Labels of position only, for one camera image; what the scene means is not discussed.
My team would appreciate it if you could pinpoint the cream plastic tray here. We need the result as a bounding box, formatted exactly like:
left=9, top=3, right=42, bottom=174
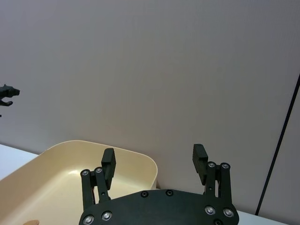
left=0, top=140, right=158, bottom=225

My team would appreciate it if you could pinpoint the white table cloth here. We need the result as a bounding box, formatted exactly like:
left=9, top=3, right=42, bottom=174
left=0, top=143, right=300, bottom=225

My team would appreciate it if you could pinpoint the thin black wall strip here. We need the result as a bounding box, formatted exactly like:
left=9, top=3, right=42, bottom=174
left=255, top=74, right=300, bottom=216

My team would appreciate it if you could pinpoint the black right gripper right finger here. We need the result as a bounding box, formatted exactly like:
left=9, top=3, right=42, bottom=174
left=193, top=143, right=233, bottom=205

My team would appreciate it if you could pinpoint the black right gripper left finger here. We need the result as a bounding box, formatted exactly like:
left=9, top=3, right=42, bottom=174
left=80, top=148, right=117, bottom=210

